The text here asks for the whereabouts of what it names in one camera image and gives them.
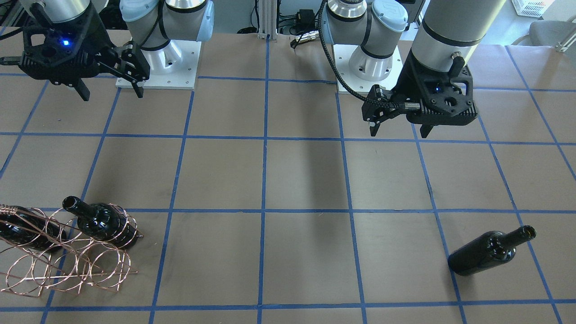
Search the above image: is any dark bottle in rack rear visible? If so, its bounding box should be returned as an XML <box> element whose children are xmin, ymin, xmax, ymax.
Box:
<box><xmin>0</xmin><ymin>206</ymin><xmax>67</xmax><ymax>252</ymax></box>

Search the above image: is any dark bottle in rack front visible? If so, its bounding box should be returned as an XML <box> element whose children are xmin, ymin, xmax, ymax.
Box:
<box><xmin>62</xmin><ymin>196</ymin><xmax>138</xmax><ymax>249</ymax></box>

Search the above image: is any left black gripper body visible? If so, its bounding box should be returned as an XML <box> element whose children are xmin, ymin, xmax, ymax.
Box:
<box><xmin>394</xmin><ymin>52</ymin><xmax>478</xmax><ymax>126</ymax></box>

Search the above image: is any grey chair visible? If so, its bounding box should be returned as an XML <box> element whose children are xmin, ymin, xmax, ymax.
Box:
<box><xmin>512</xmin><ymin>16</ymin><xmax>576</xmax><ymax>53</ymax></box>

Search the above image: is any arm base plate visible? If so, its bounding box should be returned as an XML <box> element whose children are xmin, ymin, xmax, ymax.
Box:
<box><xmin>333</xmin><ymin>45</ymin><xmax>403</xmax><ymax>95</ymax></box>
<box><xmin>138</xmin><ymin>40</ymin><xmax>203</xmax><ymax>90</ymax></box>

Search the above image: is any dark wine bottle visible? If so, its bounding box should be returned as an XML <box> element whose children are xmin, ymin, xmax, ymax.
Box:
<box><xmin>448</xmin><ymin>225</ymin><xmax>536</xmax><ymax>275</ymax></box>

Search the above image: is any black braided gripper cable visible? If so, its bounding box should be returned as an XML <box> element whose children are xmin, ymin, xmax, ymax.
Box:
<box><xmin>318</xmin><ymin>0</ymin><xmax>408</xmax><ymax>108</ymax></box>

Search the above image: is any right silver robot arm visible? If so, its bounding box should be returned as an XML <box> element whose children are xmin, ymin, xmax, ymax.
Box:
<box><xmin>1</xmin><ymin>0</ymin><xmax>215</xmax><ymax>101</ymax></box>

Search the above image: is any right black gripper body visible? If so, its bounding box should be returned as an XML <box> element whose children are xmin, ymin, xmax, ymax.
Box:
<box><xmin>1</xmin><ymin>4</ymin><xmax>115</xmax><ymax>86</ymax></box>

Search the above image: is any white plastic basket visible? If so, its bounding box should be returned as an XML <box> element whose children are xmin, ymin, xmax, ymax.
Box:
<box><xmin>511</xmin><ymin>0</ymin><xmax>554</xmax><ymax>18</ymax></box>

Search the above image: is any aluminium frame post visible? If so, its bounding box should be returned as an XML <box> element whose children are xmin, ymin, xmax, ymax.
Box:
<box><xmin>257</xmin><ymin>0</ymin><xmax>278</xmax><ymax>42</ymax></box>

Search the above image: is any dark bottle in rack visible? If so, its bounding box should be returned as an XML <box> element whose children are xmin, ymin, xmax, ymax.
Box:
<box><xmin>62</xmin><ymin>196</ymin><xmax>138</xmax><ymax>249</ymax></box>
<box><xmin>0</xmin><ymin>206</ymin><xmax>67</xmax><ymax>252</ymax></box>

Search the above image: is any copper wire wine rack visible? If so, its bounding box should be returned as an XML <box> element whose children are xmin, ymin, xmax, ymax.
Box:
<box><xmin>1</xmin><ymin>205</ymin><xmax>137</xmax><ymax>297</ymax></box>

